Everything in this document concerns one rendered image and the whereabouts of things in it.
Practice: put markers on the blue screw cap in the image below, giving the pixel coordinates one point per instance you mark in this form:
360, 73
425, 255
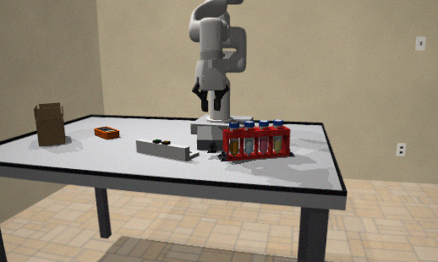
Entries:
277, 122
263, 123
249, 124
233, 125

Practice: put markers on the brown cardboard box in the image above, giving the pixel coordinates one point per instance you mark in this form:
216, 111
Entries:
50, 128

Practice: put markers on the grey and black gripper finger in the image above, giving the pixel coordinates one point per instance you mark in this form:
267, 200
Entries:
202, 95
219, 94

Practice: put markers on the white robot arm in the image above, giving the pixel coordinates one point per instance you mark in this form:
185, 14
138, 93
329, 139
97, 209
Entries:
214, 34

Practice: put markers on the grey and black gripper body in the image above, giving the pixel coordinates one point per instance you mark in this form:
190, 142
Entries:
210, 78

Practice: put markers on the red tube rack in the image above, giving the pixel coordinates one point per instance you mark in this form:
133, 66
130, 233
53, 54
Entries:
241, 133

